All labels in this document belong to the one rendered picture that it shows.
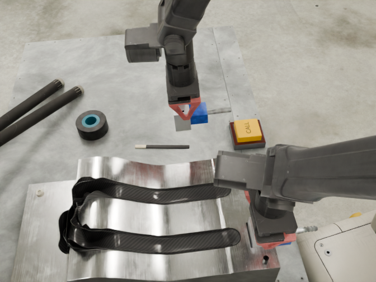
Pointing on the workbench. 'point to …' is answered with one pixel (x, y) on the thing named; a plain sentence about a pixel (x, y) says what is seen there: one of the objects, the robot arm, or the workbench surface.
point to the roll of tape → (92, 125)
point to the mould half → (50, 208)
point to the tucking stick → (163, 146)
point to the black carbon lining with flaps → (97, 244)
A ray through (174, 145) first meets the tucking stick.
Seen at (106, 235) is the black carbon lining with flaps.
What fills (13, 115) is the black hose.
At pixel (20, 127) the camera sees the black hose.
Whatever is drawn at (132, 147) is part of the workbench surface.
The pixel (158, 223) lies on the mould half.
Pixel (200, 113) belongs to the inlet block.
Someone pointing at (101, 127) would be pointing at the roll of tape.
